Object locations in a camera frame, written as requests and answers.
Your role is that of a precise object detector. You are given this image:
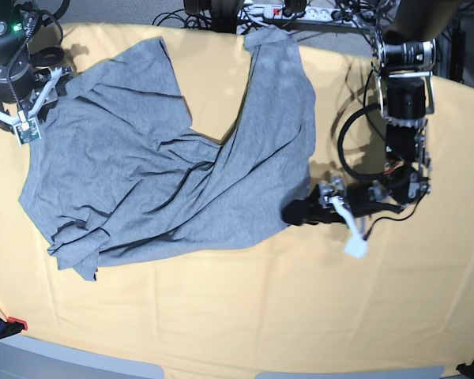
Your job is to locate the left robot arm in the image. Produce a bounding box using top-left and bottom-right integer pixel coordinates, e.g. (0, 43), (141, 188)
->
(282, 1), (460, 226)

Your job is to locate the white power strip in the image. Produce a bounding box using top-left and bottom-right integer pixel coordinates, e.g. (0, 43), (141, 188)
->
(238, 1), (374, 29)

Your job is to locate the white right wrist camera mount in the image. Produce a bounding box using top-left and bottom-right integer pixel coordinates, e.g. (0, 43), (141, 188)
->
(0, 67), (73, 146)

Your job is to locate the grey t-shirt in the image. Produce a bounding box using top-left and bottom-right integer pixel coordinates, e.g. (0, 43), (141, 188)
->
(19, 27), (316, 281)

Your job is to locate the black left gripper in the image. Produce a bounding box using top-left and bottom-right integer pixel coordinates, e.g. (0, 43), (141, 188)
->
(281, 182), (403, 226)

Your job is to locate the yellow tablecloth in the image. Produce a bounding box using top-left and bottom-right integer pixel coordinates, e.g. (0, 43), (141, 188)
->
(0, 21), (474, 374)

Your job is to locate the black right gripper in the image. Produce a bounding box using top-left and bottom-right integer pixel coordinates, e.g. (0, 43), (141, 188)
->
(0, 65), (35, 106)

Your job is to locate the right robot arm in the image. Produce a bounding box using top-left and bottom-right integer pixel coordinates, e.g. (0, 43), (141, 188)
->
(0, 1), (70, 103)

